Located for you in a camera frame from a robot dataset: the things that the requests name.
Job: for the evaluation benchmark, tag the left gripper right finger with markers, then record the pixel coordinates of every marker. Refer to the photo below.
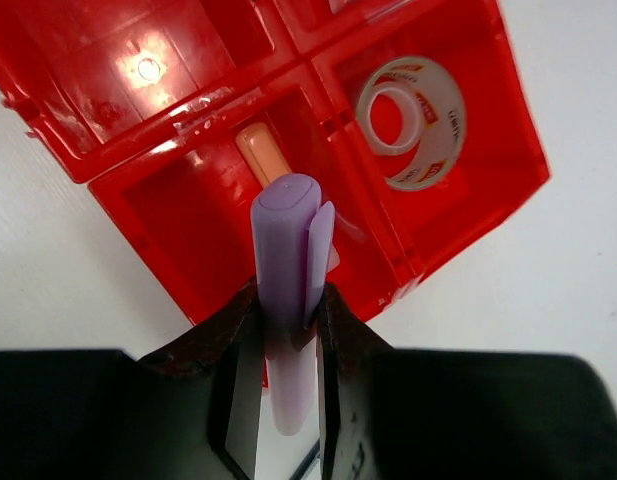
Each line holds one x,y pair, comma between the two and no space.
395,413

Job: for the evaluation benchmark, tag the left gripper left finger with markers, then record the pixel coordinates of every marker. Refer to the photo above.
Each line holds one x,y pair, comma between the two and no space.
189,410

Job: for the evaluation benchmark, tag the purple highlighter cap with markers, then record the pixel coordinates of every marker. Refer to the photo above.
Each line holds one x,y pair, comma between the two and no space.
292,229

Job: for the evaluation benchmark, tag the orange highlighter pen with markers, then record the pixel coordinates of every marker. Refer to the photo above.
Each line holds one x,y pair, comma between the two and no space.
260,150

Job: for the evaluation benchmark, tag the large clear tape roll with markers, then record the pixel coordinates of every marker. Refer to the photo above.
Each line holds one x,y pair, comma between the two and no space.
432,115

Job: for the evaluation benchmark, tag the pink highlighter pen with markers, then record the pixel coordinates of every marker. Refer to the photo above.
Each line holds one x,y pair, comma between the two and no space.
292,384

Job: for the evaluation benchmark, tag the small white tape roll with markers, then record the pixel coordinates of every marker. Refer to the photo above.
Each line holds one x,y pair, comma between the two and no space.
391,119

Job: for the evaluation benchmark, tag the red compartment storage bin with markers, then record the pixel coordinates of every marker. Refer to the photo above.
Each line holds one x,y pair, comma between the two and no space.
142,101

